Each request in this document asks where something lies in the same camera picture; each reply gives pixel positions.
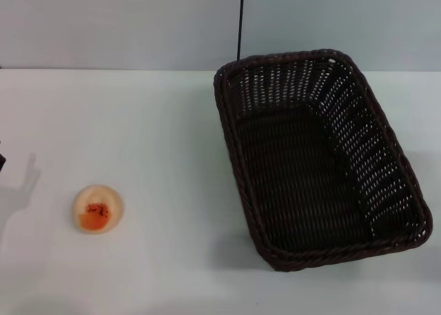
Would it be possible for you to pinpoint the round bun with orange filling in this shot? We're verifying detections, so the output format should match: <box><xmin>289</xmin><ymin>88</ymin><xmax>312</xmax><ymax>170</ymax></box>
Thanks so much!
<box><xmin>71</xmin><ymin>183</ymin><xmax>124</xmax><ymax>233</ymax></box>

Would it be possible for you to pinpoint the dark brown woven basket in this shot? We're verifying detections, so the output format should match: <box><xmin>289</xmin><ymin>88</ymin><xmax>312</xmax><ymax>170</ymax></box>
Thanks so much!
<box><xmin>212</xmin><ymin>48</ymin><xmax>434</xmax><ymax>273</ymax></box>

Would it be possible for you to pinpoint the black vertical wall strip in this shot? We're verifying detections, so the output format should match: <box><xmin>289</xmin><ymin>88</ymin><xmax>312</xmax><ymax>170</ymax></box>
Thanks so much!
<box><xmin>236</xmin><ymin>0</ymin><xmax>246</xmax><ymax>60</ymax></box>

